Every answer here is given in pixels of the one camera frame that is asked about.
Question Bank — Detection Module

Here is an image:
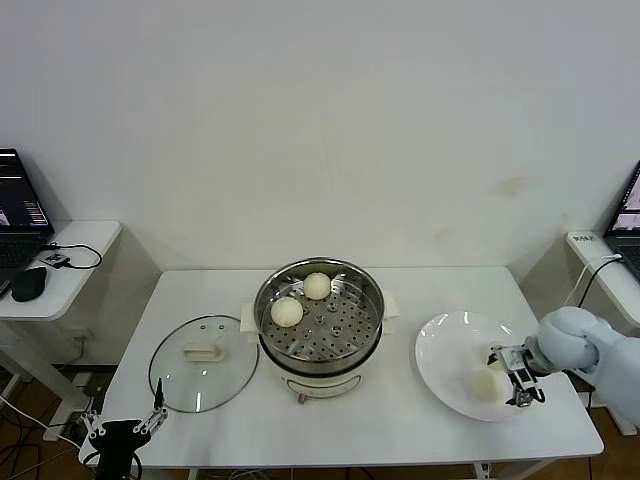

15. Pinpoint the black laptop with white cable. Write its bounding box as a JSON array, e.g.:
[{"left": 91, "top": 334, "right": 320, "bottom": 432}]
[{"left": 602, "top": 160, "right": 640, "bottom": 281}]

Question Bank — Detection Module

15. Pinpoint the white side desk with label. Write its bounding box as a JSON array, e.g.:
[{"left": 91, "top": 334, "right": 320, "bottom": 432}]
[{"left": 565, "top": 230, "right": 640, "bottom": 436}]

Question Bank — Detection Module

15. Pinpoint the black computer mouse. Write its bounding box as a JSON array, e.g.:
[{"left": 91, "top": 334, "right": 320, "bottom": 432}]
[{"left": 10, "top": 266, "right": 48, "bottom": 303}]

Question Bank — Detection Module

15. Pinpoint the cream electric cooker pot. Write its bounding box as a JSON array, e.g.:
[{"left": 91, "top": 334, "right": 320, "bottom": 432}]
[{"left": 244, "top": 319, "right": 396, "bottom": 405}]

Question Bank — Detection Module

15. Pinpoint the black laptop cable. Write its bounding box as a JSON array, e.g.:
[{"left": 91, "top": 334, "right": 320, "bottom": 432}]
[{"left": 43, "top": 241, "right": 104, "bottom": 271}]

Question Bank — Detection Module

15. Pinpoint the white floor cable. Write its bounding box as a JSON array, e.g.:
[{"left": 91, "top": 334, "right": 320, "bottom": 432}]
[{"left": 0, "top": 392, "right": 84, "bottom": 444}]

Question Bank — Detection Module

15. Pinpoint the glass lid with cream handle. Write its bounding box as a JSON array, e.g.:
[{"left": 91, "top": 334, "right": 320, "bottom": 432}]
[{"left": 148, "top": 314, "right": 261, "bottom": 413}]

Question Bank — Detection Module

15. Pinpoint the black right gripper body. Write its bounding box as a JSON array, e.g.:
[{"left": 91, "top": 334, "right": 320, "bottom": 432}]
[{"left": 522, "top": 337, "right": 546, "bottom": 381}]

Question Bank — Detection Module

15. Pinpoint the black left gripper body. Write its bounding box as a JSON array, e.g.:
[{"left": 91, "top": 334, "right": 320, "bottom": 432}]
[{"left": 92, "top": 419, "right": 151, "bottom": 480}]

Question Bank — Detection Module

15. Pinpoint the black laptop beside mouse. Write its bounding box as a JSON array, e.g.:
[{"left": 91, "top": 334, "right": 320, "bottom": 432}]
[{"left": 0, "top": 147, "right": 56, "bottom": 287}]

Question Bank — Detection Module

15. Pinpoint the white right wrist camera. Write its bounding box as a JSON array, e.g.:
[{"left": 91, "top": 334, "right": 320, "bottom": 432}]
[{"left": 501, "top": 348, "right": 534, "bottom": 386}]

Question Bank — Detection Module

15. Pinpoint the steel perforated steamer basket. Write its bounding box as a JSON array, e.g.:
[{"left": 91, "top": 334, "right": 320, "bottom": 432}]
[{"left": 240, "top": 257, "right": 401, "bottom": 362}]

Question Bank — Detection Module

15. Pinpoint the black floor cable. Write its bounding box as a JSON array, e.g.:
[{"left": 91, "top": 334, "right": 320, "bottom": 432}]
[{"left": 0, "top": 399, "right": 56, "bottom": 480}]

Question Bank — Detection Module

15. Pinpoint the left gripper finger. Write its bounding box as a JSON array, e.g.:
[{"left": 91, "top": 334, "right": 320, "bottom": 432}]
[
  {"left": 137, "top": 378, "right": 170, "bottom": 435},
  {"left": 79, "top": 409, "right": 104, "bottom": 441}
]

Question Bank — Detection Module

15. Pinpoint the white laptop cable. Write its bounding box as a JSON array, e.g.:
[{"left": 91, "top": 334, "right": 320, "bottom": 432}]
[{"left": 573, "top": 254, "right": 624, "bottom": 307}]

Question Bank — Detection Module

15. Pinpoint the black cable with adapter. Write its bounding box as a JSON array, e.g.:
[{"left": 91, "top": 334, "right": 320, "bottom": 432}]
[{"left": 577, "top": 257, "right": 621, "bottom": 411}]

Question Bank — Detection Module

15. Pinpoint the white side desk with mouse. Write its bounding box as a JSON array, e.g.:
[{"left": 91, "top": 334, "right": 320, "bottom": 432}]
[{"left": 0, "top": 220, "right": 124, "bottom": 441}]

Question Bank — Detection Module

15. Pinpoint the white round plate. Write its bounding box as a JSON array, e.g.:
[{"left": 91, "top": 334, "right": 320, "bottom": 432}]
[{"left": 414, "top": 311, "right": 541, "bottom": 422}]

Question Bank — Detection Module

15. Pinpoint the white floor power strip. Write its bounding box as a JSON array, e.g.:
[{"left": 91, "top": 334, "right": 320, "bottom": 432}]
[{"left": 73, "top": 372, "right": 109, "bottom": 401}]

